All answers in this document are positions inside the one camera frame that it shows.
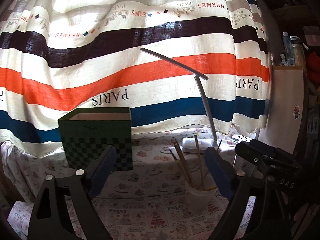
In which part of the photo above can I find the white desk lamp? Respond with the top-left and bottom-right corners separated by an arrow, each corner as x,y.
139,47 -> 221,155

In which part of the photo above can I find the striped Paris curtain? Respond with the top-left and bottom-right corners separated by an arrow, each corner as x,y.
1,0 -> 271,156

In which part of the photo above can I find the green checkered box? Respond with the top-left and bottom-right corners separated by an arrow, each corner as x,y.
58,107 -> 133,171

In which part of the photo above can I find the translucent plastic cup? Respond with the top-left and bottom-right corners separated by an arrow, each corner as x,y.
185,174 -> 217,214

